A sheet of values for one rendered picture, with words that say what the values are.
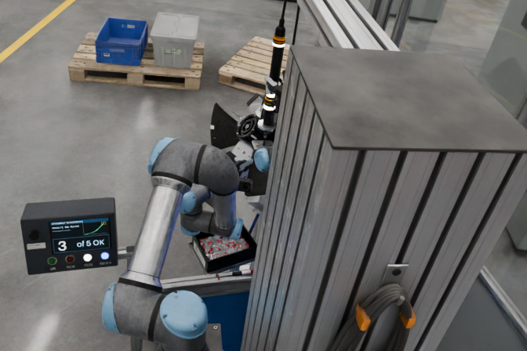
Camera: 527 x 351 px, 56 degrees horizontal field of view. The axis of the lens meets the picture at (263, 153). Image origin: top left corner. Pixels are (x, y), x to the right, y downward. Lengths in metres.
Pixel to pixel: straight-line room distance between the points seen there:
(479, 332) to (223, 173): 1.20
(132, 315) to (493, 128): 0.97
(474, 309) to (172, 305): 1.22
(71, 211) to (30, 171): 2.27
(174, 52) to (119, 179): 1.55
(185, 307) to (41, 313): 1.72
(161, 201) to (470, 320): 1.30
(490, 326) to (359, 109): 1.56
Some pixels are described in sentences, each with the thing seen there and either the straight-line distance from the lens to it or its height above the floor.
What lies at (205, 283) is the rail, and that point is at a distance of 1.86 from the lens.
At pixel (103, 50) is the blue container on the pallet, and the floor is 0.28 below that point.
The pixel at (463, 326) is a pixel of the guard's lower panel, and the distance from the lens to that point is 2.18.
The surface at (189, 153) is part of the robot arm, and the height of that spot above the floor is 1.49.
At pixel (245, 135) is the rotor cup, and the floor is 1.21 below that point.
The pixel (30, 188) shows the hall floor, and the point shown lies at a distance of 3.67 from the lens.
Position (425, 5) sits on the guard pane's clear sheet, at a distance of 2.27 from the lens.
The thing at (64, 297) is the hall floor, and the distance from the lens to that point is 2.97.
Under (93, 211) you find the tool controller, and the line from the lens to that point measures 1.56.
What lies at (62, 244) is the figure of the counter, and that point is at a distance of 1.60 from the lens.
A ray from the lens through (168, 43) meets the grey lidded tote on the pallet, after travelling 4.68.
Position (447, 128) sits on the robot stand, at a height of 2.03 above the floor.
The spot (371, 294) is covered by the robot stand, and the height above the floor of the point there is 1.80.
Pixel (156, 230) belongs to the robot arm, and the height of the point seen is 1.35.
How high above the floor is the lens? 2.30
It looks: 35 degrees down
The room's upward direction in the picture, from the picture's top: 8 degrees clockwise
